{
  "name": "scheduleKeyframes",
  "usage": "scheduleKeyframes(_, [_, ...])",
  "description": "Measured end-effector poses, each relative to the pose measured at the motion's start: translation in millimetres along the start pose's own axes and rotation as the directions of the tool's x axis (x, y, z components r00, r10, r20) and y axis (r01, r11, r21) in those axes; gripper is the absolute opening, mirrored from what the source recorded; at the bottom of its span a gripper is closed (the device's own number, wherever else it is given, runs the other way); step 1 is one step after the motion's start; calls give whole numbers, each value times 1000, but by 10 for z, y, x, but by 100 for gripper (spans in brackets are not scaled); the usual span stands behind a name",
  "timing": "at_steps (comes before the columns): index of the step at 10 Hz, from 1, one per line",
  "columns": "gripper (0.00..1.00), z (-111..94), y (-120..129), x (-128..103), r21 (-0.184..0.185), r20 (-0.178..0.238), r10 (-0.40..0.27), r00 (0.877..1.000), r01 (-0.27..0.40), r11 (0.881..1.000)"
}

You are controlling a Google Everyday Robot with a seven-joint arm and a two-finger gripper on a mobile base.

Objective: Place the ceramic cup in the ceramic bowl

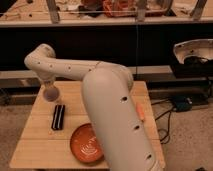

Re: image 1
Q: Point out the white robot base shell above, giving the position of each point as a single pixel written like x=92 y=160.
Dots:
x=202 y=48

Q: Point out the long wooden workbench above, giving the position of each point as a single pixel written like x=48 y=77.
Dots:
x=37 y=13

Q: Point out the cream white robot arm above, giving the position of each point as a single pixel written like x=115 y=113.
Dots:
x=106 y=96

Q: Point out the black rectangular case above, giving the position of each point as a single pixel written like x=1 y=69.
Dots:
x=58 y=117

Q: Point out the orange marker pen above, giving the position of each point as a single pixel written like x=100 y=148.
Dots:
x=140 y=111

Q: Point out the orange object on workbench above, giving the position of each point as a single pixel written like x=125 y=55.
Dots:
x=119 y=8

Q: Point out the black power adapter box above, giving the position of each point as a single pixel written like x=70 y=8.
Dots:
x=181 y=104

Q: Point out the light wooden table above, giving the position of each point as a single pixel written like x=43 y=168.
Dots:
x=39 y=147

